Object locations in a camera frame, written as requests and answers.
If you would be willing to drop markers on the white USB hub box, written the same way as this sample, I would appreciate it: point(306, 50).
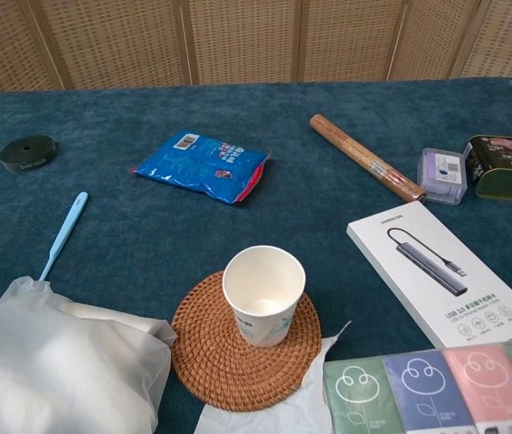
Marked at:
point(437, 280)

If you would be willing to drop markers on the translucent white zip bag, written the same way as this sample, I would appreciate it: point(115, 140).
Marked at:
point(57, 361)

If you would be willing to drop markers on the round woven rattan coaster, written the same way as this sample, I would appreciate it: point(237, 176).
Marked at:
point(211, 370)

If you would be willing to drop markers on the white paper tissue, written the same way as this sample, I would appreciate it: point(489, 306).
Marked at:
point(283, 416)

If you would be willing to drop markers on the clear box with purple insert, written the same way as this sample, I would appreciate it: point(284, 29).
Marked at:
point(441, 178)

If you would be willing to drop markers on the white paper cup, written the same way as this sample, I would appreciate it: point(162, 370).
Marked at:
point(262, 289)

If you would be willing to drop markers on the blue snack bag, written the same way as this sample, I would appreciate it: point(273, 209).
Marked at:
point(197, 165)

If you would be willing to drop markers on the black tape roll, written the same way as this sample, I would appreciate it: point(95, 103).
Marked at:
point(27, 153)

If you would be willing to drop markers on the multicolour pocket tissue pack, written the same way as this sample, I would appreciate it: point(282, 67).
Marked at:
point(419, 393)

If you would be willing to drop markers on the light blue plastic brush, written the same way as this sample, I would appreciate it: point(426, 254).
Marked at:
point(68, 226)

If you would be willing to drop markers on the dark green meat can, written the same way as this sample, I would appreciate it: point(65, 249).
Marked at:
point(507, 174)

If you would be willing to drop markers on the woven bamboo folding screen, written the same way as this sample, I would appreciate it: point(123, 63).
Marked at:
point(238, 40)

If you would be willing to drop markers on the blue velvet tablecloth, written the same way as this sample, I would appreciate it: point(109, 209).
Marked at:
point(147, 235)

